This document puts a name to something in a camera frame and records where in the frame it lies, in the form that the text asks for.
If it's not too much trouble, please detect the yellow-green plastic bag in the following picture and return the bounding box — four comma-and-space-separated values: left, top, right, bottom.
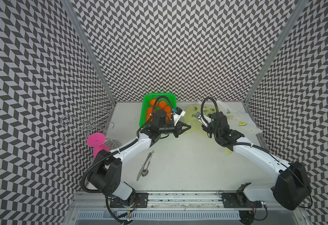
181, 112, 218, 150

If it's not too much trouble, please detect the orange fruit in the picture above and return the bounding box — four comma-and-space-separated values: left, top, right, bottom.
164, 106, 172, 113
158, 101, 168, 110
150, 99, 158, 108
166, 113, 172, 124
147, 107, 153, 114
146, 113, 153, 121

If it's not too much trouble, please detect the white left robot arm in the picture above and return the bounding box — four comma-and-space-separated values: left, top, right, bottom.
80, 107, 191, 205

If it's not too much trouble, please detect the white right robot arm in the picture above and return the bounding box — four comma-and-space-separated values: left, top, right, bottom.
199, 112, 311, 211

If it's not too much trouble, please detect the white printed plastic bag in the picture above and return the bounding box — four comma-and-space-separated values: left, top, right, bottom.
186, 101, 263, 136

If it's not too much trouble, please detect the green plastic basket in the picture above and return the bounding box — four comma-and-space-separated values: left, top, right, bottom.
137, 93, 177, 132

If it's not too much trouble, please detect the metal knife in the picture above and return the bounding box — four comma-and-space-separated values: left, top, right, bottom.
136, 152, 153, 181

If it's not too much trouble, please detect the metal spoon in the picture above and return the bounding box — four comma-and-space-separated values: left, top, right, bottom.
141, 150, 155, 177

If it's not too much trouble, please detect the pink plastic cup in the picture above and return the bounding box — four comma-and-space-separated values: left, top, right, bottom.
87, 133, 110, 158

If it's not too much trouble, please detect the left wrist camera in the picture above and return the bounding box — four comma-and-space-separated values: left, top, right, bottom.
172, 107, 186, 126

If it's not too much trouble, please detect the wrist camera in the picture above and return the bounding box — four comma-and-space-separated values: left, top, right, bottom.
172, 107, 186, 126
195, 112, 208, 127

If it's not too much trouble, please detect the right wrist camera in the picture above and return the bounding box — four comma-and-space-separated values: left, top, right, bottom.
195, 112, 208, 127

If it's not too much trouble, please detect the metal wire rack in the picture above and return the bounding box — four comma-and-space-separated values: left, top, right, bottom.
60, 104, 115, 145

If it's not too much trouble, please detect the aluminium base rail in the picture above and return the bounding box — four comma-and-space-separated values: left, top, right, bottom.
62, 191, 311, 225

